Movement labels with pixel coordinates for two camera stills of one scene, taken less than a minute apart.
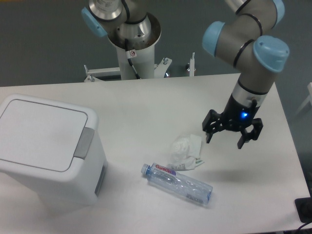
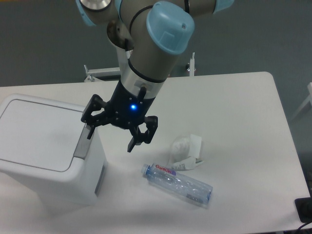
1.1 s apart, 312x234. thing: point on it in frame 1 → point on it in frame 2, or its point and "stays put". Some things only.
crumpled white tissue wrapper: (185, 150) stays put
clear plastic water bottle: (178, 183) stays put
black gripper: (238, 115) → (126, 109)
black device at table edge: (304, 207) stays put
